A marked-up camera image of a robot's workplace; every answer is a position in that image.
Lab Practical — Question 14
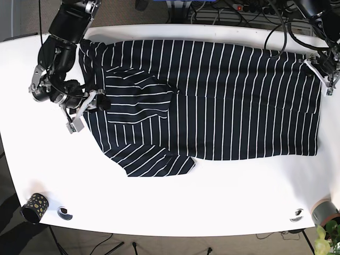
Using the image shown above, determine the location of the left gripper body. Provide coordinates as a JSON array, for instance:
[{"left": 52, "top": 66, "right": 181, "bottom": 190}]
[{"left": 303, "top": 51, "right": 339, "bottom": 96}]

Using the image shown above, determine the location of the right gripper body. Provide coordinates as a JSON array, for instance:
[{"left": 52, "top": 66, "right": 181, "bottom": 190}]
[{"left": 60, "top": 89, "right": 105, "bottom": 134}]

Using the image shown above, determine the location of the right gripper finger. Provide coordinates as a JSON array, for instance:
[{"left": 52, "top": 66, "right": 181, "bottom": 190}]
[{"left": 95, "top": 93, "right": 111, "bottom": 111}]

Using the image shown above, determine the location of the black white striped T-shirt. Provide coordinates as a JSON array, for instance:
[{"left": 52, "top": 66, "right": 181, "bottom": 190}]
[{"left": 79, "top": 40, "right": 321, "bottom": 177}]

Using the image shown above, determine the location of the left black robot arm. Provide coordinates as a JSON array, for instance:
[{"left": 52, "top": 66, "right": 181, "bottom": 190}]
[{"left": 294, "top": 1, "right": 339, "bottom": 96}]

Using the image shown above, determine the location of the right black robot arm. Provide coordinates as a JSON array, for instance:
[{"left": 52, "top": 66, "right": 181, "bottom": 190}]
[{"left": 29, "top": 1, "right": 109, "bottom": 133}]

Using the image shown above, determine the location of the left metal table grommet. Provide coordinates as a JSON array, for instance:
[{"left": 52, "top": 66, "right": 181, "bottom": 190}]
[{"left": 57, "top": 207, "right": 73, "bottom": 220}]

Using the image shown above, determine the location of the metal table grommet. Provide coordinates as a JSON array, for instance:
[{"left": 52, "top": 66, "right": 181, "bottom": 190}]
[
  {"left": 289, "top": 208, "right": 304, "bottom": 223},
  {"left": 57, "top": 207, "right": 73, "bottom": 220}
]

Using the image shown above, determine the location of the black floral cup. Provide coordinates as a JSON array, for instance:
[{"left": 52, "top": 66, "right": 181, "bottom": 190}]
[{"left": 20, "top": 193, "right": 49, "bottom": 224}]

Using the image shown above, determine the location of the grey plant pot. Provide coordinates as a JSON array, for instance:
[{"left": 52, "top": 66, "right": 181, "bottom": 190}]
[{"left": 310, "top": 199, "right": 339, "bottom": 227}]

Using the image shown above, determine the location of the right metal table grommet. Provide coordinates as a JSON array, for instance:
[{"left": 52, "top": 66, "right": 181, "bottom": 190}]
[{"left": 289, "top": 208, "right": 304, "bottom": 223}]

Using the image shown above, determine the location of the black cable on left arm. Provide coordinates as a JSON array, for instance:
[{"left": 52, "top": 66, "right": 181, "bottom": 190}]
[{"left": 263, "top": 0, "right": 330, "bottom": 54}]

